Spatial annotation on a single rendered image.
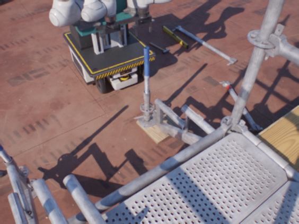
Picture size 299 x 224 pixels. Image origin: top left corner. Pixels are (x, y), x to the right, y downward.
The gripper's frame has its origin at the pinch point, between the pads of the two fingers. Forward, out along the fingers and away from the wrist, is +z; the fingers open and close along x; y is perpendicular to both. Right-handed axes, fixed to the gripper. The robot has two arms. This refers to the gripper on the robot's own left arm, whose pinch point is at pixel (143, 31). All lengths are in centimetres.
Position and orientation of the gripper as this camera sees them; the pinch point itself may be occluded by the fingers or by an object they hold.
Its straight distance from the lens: 217.6
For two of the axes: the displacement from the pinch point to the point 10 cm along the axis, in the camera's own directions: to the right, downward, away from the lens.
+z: 0.0, 6.9, 7.2
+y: 5.1, 6.2, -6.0
